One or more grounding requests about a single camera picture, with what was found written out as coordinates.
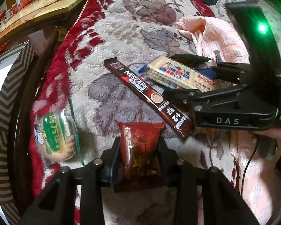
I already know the red foil snack packet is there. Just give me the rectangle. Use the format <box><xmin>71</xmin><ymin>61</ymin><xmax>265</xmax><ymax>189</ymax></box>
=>
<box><xmin>116</xmin><ymin>121</ymin><xmax>165</xmax><ymax>180</ymax></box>

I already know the dark wooden chair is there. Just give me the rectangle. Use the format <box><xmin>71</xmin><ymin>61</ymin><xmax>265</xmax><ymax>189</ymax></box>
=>
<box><xmin>7</xmin><ymin>25</ymin><xmax>60</xmax><ymax>216</ymax></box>

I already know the dark green wrapper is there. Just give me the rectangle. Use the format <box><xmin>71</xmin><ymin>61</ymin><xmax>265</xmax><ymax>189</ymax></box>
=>
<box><xmin>170</xmin><ymin>53</ymin><xmax>212</xmax><ymax>68</ymax></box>

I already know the brown Nescafe coffee stick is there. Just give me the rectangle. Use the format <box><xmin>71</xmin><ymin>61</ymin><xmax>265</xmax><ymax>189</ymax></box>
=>
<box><xmin>103</xmin><ymin>57</ymin><xmax>192</xmax><ymax>140</ymax></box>

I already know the pink quilted blanket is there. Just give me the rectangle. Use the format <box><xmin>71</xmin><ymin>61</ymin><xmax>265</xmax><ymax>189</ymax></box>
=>
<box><xmin>176</xmin><ymin>16</ymin><xmax>281</xmax><ymax>224</ymax></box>

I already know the cracker pack blue red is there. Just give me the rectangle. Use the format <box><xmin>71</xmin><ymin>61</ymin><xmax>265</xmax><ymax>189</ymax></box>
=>
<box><xmin>138</xmin><ymin>56</ymin><xmax>219</xmax><ymax>92</ymax></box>

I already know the green white cookie packet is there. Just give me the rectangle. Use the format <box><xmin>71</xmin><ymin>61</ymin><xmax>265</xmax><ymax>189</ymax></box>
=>
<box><xmin>33</xmin><ymin>98</ymin><xmax>85</xmax><ymax>167</ymax></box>

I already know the red floral plush blanket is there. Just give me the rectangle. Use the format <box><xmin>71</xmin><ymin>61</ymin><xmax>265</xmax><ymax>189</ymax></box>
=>
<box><xmin>29</xmin><ymin>0</ymin><xmax>235</xmax><ymax>224</ymax></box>

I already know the striped white storage box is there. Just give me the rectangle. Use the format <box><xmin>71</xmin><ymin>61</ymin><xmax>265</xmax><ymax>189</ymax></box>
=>
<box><xmin>0</xmin><ymin>41</ymin><xmax>36</xmax><ymax>224</ymax></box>

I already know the wooden coffee table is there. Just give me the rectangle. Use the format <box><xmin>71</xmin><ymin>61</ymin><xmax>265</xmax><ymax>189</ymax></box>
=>
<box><xmin>0</xmin><ymin>0</ymin><xmax>86</xmax><ymax>46</ymax></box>

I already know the black cable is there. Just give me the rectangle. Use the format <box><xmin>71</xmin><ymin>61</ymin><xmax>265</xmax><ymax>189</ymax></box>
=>
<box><xmin>239</xmin><ymin>135</ymin><xmax>260</xmax><ymax>196</ymax></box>

